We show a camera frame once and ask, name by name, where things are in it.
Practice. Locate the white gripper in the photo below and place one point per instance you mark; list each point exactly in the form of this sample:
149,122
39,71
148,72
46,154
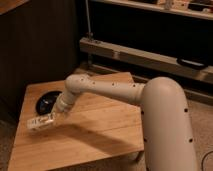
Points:
63,104

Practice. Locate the white plastic bottle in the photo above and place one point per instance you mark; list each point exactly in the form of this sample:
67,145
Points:
38,123

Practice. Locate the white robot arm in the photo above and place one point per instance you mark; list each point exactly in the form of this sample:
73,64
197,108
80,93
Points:
167,130

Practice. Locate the black ceramic bowl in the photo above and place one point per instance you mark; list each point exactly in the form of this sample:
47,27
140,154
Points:
45,103

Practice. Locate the wooden table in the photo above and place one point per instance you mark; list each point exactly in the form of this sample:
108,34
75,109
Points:
97,128

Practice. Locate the metal vertical pole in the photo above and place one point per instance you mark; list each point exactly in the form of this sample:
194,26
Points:
90,34

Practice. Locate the wooden shelf with items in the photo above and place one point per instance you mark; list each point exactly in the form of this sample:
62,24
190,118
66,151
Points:
159,8

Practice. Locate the wooden beam rail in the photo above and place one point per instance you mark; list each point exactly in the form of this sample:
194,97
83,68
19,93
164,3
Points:
144,59

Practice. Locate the black handle on rail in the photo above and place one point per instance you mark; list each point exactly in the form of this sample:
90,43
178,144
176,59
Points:
191,64

